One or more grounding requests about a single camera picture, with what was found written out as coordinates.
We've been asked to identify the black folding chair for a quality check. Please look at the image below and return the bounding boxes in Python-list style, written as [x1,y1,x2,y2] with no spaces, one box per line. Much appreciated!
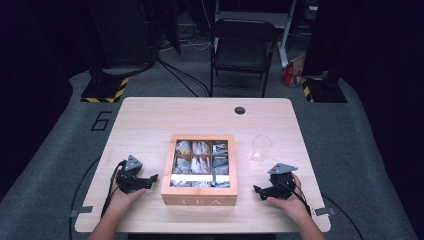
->
[209,18,280,99]

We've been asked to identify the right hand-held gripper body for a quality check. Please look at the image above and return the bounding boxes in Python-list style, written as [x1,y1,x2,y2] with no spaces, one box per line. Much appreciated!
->
[263,162,299,201]

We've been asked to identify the wooden tea box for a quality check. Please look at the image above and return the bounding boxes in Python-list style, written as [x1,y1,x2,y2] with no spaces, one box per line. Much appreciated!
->
[160,133,239,207]

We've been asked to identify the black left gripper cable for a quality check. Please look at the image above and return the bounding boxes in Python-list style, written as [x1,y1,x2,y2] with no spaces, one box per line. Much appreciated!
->
[68,155,128,240]

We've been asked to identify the person's left hand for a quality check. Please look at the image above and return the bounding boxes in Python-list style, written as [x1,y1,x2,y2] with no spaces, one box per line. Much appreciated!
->
[107,175,148,219]

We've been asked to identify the grey tape piece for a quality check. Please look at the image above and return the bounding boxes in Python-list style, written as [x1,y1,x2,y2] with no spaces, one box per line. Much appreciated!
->
[313,206,336,217]
[69,205,95,218]

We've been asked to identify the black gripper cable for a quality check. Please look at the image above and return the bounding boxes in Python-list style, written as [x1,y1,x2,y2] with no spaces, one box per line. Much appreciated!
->
[68,155,128,240]
[289,182,366,240]

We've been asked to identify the person's right hand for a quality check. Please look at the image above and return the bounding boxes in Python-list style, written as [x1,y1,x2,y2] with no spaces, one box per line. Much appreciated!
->
[265,172,313,222]

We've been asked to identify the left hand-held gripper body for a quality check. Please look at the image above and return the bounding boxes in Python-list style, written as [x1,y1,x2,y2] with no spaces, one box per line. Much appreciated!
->
[115,154,150,195]

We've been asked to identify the white desk leg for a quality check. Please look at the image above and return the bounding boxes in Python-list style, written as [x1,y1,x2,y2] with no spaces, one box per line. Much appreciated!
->
[277,0,298,69]

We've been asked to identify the pile of tea bags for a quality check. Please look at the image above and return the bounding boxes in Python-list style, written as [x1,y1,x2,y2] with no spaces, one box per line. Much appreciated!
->
[171,139,231,188]

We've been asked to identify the black equipment rack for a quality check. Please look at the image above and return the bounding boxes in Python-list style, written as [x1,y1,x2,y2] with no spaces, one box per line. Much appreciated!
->
[87,0,158,69]

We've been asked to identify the red bag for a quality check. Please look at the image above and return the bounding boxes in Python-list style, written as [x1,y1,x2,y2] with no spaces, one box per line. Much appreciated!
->
[280,52,306,89]

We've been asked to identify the clear plastic cup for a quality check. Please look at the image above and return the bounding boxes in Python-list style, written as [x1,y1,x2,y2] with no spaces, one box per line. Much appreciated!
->
[250,134,274,164]

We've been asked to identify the black yellow striped stand base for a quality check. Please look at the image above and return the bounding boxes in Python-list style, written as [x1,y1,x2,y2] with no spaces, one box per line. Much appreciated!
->
[300,76,348,104]
[80,75,130,104]

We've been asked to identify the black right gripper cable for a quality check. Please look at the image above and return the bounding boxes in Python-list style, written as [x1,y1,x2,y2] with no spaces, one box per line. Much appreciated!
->
[289,182,366,240]

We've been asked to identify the black floor cables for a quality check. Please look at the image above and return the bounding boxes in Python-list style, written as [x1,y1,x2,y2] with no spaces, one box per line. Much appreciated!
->
[155,54,212,98]

